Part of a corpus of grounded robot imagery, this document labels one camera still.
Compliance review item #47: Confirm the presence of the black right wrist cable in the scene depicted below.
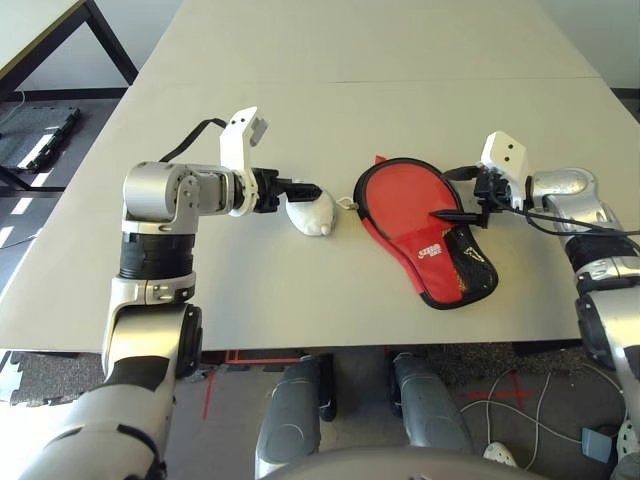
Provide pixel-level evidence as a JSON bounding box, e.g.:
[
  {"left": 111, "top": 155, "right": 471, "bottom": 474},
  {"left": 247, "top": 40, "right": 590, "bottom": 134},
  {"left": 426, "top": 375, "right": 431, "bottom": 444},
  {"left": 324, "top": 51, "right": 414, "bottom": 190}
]
[{"left": 442, "top": 166, "right": 640, "bottom": 244}]

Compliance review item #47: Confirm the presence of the black main table frame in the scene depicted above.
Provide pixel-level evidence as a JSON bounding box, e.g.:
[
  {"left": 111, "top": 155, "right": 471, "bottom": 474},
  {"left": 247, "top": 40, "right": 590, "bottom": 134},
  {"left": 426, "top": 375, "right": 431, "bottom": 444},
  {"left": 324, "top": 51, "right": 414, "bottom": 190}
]
[{"left": 197, "top": 341, "right": 584, "bottom": 374}]

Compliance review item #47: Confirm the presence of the white perforated shoe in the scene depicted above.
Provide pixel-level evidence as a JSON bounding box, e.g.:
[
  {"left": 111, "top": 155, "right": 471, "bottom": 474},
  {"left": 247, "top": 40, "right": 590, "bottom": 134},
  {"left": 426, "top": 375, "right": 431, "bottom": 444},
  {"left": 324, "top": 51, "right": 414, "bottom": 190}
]
[
  {"left": 616, "top": 419, "right": 635, "bottom": 457},
  {"left": 482, "top": 440, "right": 516, "bottom": 470}
]

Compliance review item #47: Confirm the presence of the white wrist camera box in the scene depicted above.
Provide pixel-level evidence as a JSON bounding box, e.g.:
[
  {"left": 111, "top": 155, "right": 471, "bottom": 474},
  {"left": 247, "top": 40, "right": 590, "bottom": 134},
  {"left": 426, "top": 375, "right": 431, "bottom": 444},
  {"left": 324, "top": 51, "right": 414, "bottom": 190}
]
[
  {"left": 477, "top": 130, "right": 531, "bottom": 209},
  {"left": 218, "top": 105, "right": 271, "bottom": 217}
]

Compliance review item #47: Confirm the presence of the black-framed side table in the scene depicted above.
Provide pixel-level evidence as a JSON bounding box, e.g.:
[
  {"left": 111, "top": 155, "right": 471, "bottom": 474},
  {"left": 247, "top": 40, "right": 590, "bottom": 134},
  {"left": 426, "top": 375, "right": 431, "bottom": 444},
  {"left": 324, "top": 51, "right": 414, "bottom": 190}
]
[{"left": 0, "top": 0, "right": 140, "bottom": 191}]

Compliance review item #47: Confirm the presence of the white floor cable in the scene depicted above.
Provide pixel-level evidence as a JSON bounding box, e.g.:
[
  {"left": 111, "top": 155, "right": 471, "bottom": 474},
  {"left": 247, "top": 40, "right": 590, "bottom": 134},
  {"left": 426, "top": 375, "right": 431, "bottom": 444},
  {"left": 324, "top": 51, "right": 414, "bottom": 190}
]
[
  {"left": 459, "top": 368, "right": 519, "bottom": 444},
  {"left": 527, "top": 370, "right": 584, "bottom": 469}
]

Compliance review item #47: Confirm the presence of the red floor tape cross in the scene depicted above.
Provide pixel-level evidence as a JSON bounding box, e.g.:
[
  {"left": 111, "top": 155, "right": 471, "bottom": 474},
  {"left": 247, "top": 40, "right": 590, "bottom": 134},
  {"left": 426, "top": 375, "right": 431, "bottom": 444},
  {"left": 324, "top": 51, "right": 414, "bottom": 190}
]
[{"left": 464, "top": 372, "right": 537, "bottom": 416}]

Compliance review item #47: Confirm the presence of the grey power adapter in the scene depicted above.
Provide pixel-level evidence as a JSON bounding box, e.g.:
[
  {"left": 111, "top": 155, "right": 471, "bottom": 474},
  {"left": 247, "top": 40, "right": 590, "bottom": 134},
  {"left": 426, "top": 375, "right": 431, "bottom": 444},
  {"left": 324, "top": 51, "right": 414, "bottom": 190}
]
[{"left": 581, "top": 427, "right": 614, "bottom": 464}]

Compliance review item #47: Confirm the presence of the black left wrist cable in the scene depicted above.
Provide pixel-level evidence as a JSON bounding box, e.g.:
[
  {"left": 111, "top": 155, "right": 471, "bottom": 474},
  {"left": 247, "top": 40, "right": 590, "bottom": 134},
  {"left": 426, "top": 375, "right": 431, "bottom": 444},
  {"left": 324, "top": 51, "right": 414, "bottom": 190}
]
[{"left": 158, "top": 118, "right": 226, "bottom": 164}]

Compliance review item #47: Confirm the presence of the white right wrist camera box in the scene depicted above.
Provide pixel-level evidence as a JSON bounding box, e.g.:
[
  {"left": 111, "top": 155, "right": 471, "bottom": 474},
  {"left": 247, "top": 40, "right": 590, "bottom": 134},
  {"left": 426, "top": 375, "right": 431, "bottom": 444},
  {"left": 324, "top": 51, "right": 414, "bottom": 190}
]
[{"left": 477, "top": 130, "right": 531, "bottom": 209}]

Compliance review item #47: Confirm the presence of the grey trouser leg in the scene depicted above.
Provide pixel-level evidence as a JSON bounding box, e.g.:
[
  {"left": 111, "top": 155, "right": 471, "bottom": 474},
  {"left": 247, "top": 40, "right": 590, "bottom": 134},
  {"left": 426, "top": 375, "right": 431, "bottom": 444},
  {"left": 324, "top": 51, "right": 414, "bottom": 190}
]
[{"left": 612, "top": 444, "right": 640, "bottom": 480}]

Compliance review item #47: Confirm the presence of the grey left robot leg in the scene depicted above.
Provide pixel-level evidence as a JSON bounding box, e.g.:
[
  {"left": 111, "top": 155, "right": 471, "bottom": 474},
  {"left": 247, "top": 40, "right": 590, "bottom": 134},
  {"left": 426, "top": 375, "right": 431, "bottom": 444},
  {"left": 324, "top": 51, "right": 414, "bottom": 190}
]
[{"left": 254, "top": 353, "right": 336, "bottom": 476}]

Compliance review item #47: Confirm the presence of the white plush charm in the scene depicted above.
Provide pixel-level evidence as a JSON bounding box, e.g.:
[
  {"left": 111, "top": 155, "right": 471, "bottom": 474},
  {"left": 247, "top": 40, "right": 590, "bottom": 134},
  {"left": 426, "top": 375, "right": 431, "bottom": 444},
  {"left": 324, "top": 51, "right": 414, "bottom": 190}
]
[{"left": 285, "top": 188, "right": 357, "bottom": 237}]

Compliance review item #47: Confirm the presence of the dark speckled foam floor mat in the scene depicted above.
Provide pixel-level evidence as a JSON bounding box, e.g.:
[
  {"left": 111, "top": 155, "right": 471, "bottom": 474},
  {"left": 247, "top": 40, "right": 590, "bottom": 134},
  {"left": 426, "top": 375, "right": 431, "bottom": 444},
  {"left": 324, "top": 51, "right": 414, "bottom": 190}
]
[
  {"left": 0, "top": 349, "right": 109, "bottom": 406},
  {"left": 424, "top": 344, "right": 586, "bottom": 401}
]

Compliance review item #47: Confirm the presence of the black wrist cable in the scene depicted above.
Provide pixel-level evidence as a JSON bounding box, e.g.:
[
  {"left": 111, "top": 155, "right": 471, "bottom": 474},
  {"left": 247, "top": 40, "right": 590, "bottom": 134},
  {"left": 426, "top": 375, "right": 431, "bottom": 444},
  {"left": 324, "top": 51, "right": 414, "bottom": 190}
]
[
  {"left": 158, "top": 118, "right": 226, "bottom": 164},
  {"left": 442, "top": 166, "right": 640, "bottom": 244}
]

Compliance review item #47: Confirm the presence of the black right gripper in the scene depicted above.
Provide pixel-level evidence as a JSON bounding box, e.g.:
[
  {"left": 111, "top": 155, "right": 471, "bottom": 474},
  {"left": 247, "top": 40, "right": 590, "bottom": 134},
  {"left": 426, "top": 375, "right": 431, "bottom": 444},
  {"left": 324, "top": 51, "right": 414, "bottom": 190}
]
[{"left": 430, "top": 168, "right": 513, "bottom": 230}]

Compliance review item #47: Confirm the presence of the grey robot torso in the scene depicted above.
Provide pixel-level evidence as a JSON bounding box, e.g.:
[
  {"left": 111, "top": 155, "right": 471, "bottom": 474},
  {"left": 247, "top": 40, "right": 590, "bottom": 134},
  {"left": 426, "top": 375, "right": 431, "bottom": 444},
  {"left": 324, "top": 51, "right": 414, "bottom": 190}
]
[{"left": 259, "top": 447, "right": 541, "bottom": 480}]

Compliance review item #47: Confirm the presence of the grey right robot leg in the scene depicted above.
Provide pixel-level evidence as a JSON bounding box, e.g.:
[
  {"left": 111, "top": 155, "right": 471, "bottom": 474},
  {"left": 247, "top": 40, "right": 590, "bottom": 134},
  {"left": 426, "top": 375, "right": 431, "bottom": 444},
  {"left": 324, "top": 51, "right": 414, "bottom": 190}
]
[{"left": 389, "top": 352, "right": 474, "bottom": 451}]

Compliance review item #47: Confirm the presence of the red black paddle case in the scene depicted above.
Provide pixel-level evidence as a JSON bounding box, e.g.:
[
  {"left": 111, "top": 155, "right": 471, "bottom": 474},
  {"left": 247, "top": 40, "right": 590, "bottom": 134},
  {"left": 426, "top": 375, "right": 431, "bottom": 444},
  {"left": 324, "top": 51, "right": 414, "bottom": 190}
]
[{"left": 353, "top": 154, "right": 500, "bottom": 310}]

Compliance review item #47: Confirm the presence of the black floor mat piece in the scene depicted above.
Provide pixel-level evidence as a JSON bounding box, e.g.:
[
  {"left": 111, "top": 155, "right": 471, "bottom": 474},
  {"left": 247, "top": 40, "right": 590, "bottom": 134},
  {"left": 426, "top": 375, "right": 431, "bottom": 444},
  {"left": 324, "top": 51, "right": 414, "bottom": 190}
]
[{"left": 0, "top": 105, "right": 82, "bottom": 174}]

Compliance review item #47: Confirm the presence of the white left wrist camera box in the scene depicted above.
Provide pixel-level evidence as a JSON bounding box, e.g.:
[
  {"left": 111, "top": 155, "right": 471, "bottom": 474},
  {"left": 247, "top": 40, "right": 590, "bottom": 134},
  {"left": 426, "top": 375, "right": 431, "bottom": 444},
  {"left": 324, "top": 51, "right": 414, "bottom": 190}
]
[{"left": 218, "top": 105, "right": 271, "bottom": 217}]

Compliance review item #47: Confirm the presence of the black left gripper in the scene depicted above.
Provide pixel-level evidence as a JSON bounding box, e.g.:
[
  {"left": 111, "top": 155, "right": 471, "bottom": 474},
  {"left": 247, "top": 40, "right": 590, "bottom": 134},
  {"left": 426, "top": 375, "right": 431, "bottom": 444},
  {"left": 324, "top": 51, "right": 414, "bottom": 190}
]
[{"left": 249, "top": 168, "right": 325, "bottom": 215}]

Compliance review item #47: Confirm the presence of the grey robot leg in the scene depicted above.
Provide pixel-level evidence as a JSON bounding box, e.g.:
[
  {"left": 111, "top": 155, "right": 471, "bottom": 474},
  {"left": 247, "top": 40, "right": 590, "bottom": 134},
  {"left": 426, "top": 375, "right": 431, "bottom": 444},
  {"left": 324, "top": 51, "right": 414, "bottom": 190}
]
[
  {"left": 389, "top": 352, "right": 474, "bottom": 451},
  {"left": 254, "top": 353, "right": 336, "bottom": 476}
]

